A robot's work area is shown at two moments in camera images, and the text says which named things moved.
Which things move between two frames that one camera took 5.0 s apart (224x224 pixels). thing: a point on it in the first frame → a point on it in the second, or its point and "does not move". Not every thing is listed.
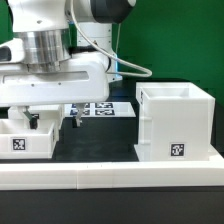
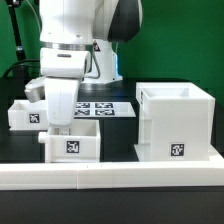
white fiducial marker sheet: [110, 109] does not move
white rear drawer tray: [47, 112] does not move
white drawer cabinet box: [175, 123] does not move
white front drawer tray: [19, 141] → [79, 142]
